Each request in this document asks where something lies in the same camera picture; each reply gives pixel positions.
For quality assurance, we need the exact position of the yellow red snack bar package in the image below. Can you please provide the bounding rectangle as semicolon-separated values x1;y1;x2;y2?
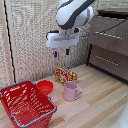
54;66;78;85

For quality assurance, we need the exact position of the black cable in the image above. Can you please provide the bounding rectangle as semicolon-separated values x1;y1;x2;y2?
79;19;128;38

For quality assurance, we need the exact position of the red shopping basket blue rim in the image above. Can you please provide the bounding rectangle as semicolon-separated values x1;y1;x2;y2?
0;79;58;128

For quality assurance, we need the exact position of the red plastic bowl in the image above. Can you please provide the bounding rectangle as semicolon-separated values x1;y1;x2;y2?
35;79;55;96

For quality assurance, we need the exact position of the pink plastic mug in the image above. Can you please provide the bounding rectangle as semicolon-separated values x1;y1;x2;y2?
62;80;83;102

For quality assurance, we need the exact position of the brown drawer cabinet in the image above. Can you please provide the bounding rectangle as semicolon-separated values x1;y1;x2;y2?
86;9;128;83

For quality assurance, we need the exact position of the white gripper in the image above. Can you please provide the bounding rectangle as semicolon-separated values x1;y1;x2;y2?
45;29;81;59

